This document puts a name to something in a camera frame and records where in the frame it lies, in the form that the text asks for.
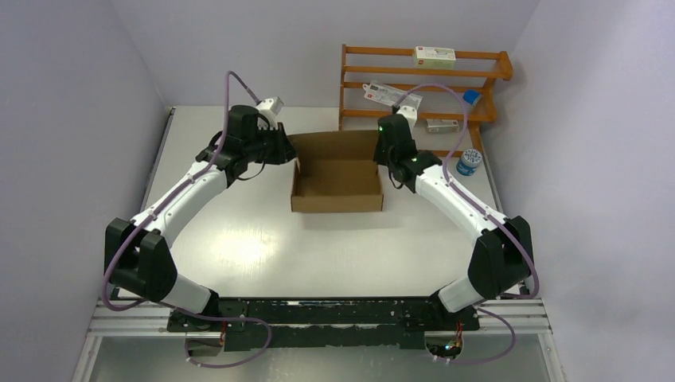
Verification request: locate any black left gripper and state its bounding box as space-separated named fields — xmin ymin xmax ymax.
xmin=245 ymin=123 xmax=301 ymax=166

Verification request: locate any brown cardboard box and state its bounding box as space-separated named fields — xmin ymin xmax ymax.
xmin=289 ymin=131 xmax=384 ymax=213

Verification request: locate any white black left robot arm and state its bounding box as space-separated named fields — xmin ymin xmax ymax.
xmin=104 ymin=98 xmax=297 ymax=331

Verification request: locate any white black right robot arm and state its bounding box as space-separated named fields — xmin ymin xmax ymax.
xmin=373 ymin=110 xmax=535 ymax=329

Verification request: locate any small grey-white box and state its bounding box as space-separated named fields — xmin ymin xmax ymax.
xmin=426 ymin=119 xmax=462 ymax=134

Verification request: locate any green white box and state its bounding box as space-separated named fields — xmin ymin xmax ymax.
xmin=412 ymin=46 xmax=456 ymax=70

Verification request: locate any flat white packet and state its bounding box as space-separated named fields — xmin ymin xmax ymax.
xmin=362 ymin=81 xmax=423 ymax=109

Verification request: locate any blue white round jar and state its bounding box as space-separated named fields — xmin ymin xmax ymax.
xmin=456 ymin=149 xmax=483 ymax=176

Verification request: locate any small blue block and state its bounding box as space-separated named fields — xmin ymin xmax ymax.
xmin=462 ymin=89 xmax=482 ymax=107

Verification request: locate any orange wooden shelf rack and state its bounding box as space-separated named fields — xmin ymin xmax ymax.
xmin=337 ymin=45 xmax=513 ymax=154

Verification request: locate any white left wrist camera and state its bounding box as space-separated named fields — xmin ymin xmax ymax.
xmin=256 ymin=97 xmax=284 ymax=130

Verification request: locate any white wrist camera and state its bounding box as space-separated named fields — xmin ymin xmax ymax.
xmin=396 ymin=106 xmax=418 ymax=130
xmin=256 ymin=97 xmax=284 ymax=130

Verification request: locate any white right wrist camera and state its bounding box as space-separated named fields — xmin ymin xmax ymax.
xmin=396 ymin=106 xmax=418 ymax=130

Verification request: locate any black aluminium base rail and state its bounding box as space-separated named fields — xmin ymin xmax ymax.
xmin=88 ymin=297 xmax=551 ymax=352

